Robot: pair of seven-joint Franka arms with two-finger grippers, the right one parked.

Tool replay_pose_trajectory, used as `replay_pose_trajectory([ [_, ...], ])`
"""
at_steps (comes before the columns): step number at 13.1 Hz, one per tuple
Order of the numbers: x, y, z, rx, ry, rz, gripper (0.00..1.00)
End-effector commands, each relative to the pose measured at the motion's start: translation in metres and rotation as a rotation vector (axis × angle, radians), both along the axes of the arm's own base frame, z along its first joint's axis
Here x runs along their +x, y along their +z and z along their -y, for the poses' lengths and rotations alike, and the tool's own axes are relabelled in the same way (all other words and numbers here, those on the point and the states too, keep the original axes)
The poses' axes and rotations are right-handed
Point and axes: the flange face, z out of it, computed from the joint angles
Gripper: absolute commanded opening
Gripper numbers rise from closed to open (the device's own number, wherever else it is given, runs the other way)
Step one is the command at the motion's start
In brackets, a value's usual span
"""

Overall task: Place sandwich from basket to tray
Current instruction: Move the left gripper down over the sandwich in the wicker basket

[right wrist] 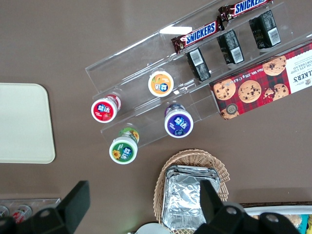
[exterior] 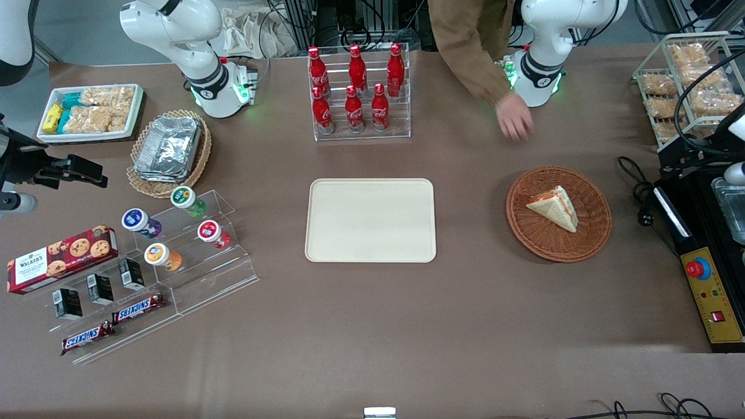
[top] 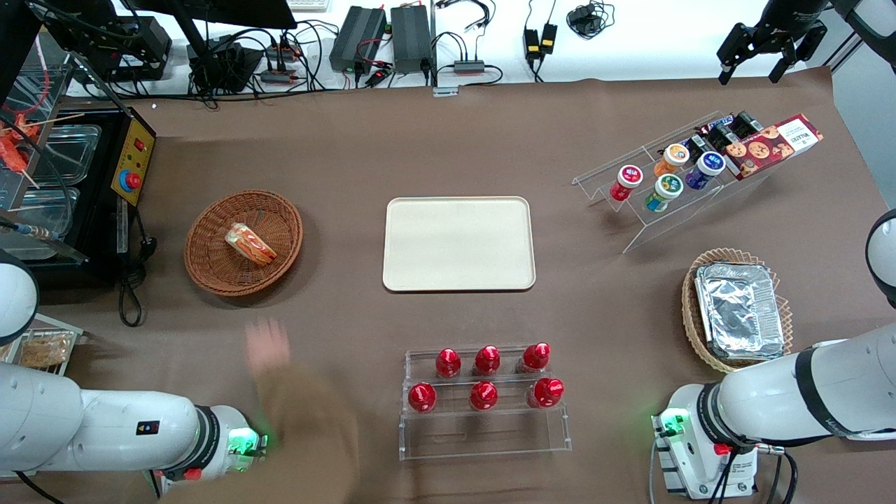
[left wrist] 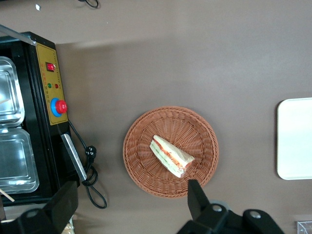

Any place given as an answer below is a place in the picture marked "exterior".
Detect purple lidded cup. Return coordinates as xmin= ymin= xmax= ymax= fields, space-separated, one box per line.
xmin=120 ymin=207 xmax=163 ymax=239

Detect brown round wicker basket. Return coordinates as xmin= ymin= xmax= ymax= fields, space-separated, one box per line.
xmin=505 ymin=166 xmax=613 ymax=264

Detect beige rectangular tray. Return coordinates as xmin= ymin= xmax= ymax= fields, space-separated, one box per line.
xmin=304 ymin=177 xmax=438 ymax=264

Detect orange lidded cup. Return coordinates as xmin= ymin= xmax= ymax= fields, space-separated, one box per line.
xmin=143 ymin=242 xmax=183 ymax=273

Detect yellow control panel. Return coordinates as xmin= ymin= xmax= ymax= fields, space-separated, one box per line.
xmin=679 ymin=246 xmax=745 ymax=346

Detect person's bare hand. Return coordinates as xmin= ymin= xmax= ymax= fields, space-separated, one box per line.
xmin=495 ymin=91 xmax=535 ymax=143

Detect red cola bottle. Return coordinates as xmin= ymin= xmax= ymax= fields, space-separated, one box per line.
xmin=347 ymin=44 xmax=368 ymax=95
xmin=307 ymin=46 xmax=331 ymax=98
xmin=343 ymin=85 xmax=366 ymax=134
xmin=386 ymin=42 xmax=406 ymax=98
xmin=370 ymin=83 xmax=391 ymax=133
xmin=311 ymin=86 xmax=336 ymax=136

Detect black power cable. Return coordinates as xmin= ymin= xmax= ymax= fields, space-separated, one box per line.
xmin=616 ymin=155 xmax=683 ymax=258

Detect stacked aluminium foil containers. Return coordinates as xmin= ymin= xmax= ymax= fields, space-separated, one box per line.
xmin=133 ymin=115 xmax=203 ymax=183

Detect yellow snack pack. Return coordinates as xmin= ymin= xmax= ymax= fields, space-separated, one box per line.
xmin=41 ymin=102 xmax=64 ymax=135

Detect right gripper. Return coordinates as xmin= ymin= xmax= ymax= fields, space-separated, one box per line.
xmin=0 ymin=119 xmax=109 ymax=190

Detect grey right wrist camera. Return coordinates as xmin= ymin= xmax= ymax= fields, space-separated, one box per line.
xmin=0 ymin=191 xmax=38 ymax=212

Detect black countertop appliance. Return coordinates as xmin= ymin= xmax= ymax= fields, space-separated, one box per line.
xmin=652 ymin=165 xmax=745 ymax=354

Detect light oval wicker basket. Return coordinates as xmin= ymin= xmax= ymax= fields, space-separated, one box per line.
xmin=126 ymin=108 xmax=213 ymax=200

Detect Snickers chocolate bar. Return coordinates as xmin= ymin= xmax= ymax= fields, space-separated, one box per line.
xmin=60 ymin=320 xmax=116 ymax=357
xmin=111 ymin=292 xmax=168 ymax=325

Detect red Walkers cookie box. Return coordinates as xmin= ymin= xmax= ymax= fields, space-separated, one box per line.
xmin=6 ymin=224 xmax=120 ymax=296

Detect metal appliance pan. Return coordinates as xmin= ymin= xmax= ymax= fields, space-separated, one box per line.
xmin=711 ymin=176 xmax=745 ymax=246

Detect red lidded cup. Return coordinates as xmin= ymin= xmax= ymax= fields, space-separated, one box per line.
xmin=196 ymin=219 xmax=232 ymax=250

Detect white wire rack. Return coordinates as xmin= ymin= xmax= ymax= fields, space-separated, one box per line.
xmin=632 ymin=30 xmax=745 ymax=155

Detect clear acrylic bottle rack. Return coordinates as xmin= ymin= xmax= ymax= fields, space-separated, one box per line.
xmin=306 ymin=41 xmax=413 ymax=143

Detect brown sleeved forearm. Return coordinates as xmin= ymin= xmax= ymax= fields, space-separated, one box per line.
xmin=427 ymin=0 xmax=517 ymax=107

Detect green lidded cup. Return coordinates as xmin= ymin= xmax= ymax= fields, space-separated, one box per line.
xmin=169 ymin=185 xmax=208 ymax=218

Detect small black box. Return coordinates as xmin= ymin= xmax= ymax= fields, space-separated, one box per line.
xmin=86 ymin=273 xmax=115 ymax=306
xmin=118 ymin=257 xmax=146 ymax=292
xmin=52 ymin=287 xmax=84 ymax=321

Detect clear rice cracker pack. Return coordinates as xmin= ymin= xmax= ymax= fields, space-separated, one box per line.
xmin=80 ymin=86 xmax=136 ymax=110
xmin=62 ymin=105 xmax=132 ymax=135

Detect triangular sandwich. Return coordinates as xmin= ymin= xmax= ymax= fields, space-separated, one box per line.
xmin=525 ymin=185 xmax=580 ymax=234

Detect black equipment frame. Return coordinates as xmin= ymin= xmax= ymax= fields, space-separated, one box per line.
xmin=282 ymin=0 xmax=432 ymax=52

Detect black floor cables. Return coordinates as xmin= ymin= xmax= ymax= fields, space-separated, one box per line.
xmin=547 ymin=392 xmax=735 ymax=419

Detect clear acrylic stepped stand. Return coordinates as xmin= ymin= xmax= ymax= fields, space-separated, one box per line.
xmin=131 ymin=189 xmax=260 ymax=316
xmin=32 ymin=256 xmax=182 ymax=367

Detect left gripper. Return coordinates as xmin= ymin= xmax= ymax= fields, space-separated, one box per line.
xmin=658 ymin=119 xmax=736 ymax=179

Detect white rectangular snack tray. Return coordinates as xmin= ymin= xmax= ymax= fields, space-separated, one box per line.
xmin=36 ymin=83 xmax=146 ymax=144

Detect crumpled white plastic sheet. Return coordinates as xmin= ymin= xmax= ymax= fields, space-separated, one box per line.
xmin=220 ymin=5 xmax=299 ymax=59

